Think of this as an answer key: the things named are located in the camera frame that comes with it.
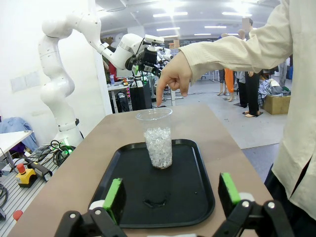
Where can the pile of clothes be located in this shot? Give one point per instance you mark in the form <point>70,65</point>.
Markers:
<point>271,87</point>

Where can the white folding table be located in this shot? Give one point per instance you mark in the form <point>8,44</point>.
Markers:
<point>12,139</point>

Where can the black power brick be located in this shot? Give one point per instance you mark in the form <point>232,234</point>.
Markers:
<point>40,170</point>

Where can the person black trousers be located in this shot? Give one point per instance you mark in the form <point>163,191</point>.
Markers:
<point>296,222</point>

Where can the black outfit mannequin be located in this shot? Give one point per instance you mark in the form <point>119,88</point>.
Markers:
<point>251,91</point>

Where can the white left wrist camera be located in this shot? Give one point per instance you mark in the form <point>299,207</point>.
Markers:
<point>154,39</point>

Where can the yellow emergency stop box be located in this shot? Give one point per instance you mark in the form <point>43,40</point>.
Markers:
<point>26,176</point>

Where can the cardboard box with clothes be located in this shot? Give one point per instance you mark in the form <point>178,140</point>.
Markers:
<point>276,106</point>

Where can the red round button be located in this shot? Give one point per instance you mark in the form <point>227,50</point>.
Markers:
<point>17,214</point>

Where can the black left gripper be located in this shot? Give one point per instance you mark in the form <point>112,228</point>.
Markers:
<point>149,56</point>

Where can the black computer tower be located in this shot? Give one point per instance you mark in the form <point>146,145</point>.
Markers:
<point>140,96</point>

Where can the tall clear plastic cup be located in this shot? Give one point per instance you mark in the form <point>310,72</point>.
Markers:
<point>158,148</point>

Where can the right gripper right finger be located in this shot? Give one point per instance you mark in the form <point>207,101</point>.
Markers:
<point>229,195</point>

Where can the person torso cream shirt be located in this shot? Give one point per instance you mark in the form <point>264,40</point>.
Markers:
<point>301,123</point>

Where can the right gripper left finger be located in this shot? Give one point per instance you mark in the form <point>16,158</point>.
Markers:
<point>116,205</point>

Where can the blue cloth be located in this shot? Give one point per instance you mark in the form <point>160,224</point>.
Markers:
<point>17,126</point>

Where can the orange outfit mannequin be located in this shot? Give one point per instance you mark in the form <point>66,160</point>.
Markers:
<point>228,79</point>

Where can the person right hand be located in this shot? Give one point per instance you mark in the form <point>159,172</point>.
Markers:
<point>176,71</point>

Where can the ceiling light panel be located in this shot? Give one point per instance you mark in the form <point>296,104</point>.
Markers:
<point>237,13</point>
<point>170,14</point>
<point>168,28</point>

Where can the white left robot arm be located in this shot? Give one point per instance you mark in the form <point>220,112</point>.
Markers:
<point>56,86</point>

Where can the black rectangular serving tray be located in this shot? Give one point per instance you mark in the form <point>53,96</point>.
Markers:
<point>187,177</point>

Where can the person right forearm cream sleeve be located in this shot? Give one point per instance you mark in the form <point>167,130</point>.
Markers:
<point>227,56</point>

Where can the white computer desk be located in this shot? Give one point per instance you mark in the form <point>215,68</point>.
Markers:
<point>116,86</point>

